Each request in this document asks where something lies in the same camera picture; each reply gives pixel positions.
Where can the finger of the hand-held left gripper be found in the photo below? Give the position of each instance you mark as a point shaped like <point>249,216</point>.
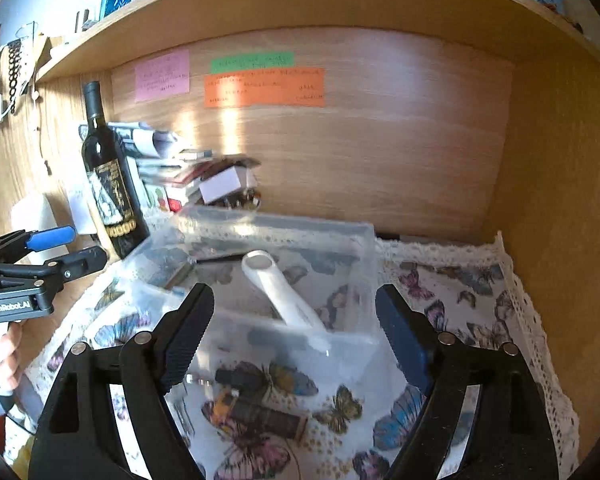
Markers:
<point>82,262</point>
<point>52,236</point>

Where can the green paper note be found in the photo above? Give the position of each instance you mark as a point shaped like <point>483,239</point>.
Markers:
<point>252,62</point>

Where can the orange paper note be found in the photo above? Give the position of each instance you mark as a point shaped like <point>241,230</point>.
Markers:
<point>265,87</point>

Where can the butterfly print lace tablecloth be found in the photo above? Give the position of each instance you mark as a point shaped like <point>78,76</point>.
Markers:
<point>480,300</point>

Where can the white plastic tube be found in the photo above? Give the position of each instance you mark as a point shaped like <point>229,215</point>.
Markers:
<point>280,290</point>

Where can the wooden shelf unit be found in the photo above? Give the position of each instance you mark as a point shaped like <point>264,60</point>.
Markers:
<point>380,150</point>

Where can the white paper card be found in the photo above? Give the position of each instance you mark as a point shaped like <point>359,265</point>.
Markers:
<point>82,210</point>

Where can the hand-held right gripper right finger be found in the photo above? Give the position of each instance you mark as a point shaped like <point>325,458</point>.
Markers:
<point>405,340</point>

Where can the clear plastic storage box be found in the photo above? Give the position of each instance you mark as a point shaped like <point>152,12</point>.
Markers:
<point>325,260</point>

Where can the person's left hand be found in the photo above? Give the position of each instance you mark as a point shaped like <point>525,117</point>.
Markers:
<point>7,365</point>

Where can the pink paper note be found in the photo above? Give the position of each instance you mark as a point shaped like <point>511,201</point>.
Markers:
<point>162,76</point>

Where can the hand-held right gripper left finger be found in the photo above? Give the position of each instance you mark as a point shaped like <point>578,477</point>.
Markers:
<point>186,337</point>

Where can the brown patterned cylinder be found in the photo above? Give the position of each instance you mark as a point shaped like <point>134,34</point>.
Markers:
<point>267,417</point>

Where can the stack of books and magazines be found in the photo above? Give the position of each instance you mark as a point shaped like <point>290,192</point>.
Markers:
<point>165,160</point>

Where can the small white carton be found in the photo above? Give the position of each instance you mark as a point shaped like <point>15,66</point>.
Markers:
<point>225,185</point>

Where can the black pen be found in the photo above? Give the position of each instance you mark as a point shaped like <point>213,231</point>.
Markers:
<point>220,258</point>

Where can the small brown glass bottles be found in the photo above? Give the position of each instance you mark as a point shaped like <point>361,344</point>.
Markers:
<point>242,201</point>

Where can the dark wine bottle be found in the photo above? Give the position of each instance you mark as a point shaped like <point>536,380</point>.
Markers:
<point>107,170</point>

